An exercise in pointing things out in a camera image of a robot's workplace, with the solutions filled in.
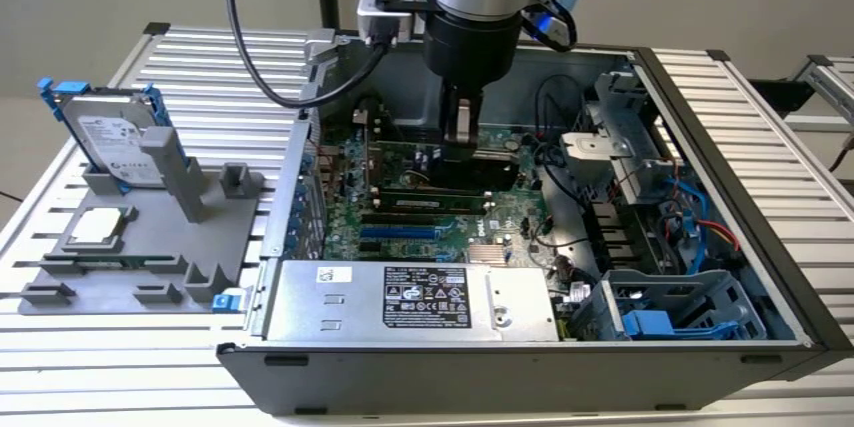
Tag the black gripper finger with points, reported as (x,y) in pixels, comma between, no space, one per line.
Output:
(466,122)

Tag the green graphics card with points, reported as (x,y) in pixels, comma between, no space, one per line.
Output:
(400,162)

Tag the silver coin cell battery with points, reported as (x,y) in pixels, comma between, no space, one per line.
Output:
(511,143)

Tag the green motherboard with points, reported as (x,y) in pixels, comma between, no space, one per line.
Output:
(516,212)

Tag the gray metal drive cage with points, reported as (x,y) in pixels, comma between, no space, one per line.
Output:
(620,97)

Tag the blue expansion slot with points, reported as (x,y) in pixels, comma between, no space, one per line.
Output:
(400,234)

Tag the silver finned chipset heatsink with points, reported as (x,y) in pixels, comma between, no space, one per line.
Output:
(487,254)

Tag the silver power supply unit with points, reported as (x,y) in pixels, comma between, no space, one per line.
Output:
(347,312)

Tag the gray disk bay cage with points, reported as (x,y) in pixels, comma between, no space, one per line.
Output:
(667,277)

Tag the blue disk carrier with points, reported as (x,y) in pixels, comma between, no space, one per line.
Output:
(643,322)

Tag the blue case latch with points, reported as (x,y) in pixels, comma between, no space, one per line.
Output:
(223,303)

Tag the open black PC case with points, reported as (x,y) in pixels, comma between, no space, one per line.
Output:
(467,382)

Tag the gray parts rack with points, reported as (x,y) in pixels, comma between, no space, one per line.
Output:
(153,242)

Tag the hard disk in blue carrier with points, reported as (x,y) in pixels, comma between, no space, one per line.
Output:
(107,132)

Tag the green loose RAM stick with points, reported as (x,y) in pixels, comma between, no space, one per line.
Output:
(143,262)

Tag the silver CPU chip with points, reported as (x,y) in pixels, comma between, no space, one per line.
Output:
(96,224)

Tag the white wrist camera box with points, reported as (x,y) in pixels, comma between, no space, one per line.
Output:
(556,32)

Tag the white camera on black bracket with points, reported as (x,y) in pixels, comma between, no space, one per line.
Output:
(366,9)

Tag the aluminium frame table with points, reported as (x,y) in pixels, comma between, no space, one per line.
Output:
(827,77)

